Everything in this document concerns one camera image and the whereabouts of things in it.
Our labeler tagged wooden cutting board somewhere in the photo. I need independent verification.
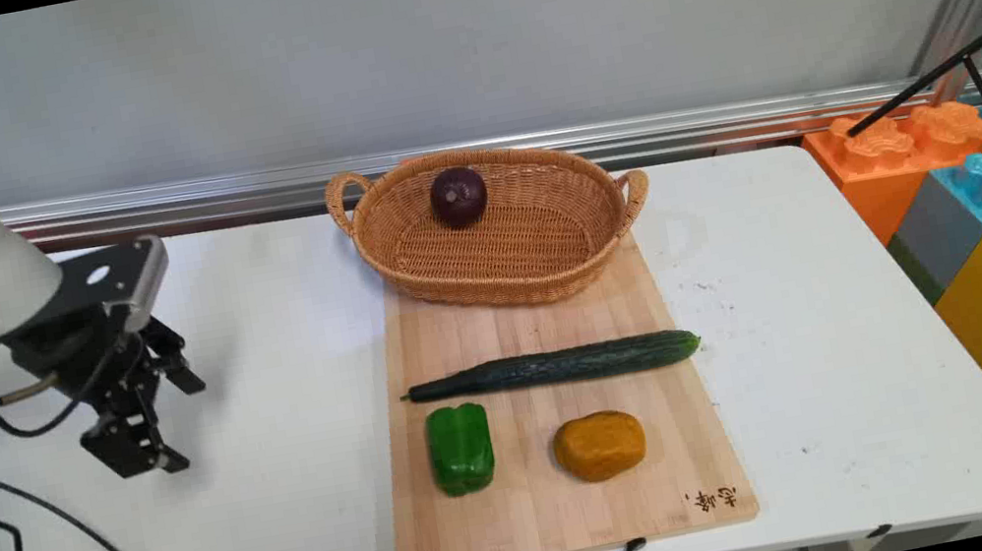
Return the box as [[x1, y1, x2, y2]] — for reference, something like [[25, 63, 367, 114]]
[[346, 219, 763, 551]]

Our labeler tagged woven wicker basket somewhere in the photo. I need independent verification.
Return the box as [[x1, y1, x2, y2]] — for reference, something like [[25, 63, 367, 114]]
[[322, 120, 666, 337]]

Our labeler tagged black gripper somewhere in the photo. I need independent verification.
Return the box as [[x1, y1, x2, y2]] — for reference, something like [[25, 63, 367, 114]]
[[7, 296, 219, 496]]

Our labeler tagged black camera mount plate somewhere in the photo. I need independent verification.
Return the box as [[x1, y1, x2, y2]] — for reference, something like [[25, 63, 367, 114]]
[[29, 235, 159, 337]]

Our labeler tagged green bell pepper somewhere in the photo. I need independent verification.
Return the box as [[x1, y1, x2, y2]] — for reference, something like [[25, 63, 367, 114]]
[[421, 399, 501, 501]]

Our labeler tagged large orange toy block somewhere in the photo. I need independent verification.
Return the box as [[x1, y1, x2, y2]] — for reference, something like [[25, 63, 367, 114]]
[[800, 93, 982, 257]]

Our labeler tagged orange-brown potato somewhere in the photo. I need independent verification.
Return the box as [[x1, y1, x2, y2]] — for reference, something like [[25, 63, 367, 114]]
[[548, 405, 652, 489]]

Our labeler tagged large grey toy block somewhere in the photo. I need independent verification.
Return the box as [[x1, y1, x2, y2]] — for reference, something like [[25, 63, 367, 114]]
[[875, 164, 982, 313]]

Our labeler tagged dark green cucumber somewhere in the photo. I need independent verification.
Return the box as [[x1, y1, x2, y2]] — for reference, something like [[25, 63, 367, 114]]
[[398, 325, 706, 412]]

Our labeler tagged aluminium rail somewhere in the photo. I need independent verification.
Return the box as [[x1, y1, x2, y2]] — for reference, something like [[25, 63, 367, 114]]
[[0, 42, 982, 270]]

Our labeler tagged purple onion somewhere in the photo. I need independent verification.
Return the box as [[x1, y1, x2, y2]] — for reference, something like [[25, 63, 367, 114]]
[[425, 163, 493, 233]]

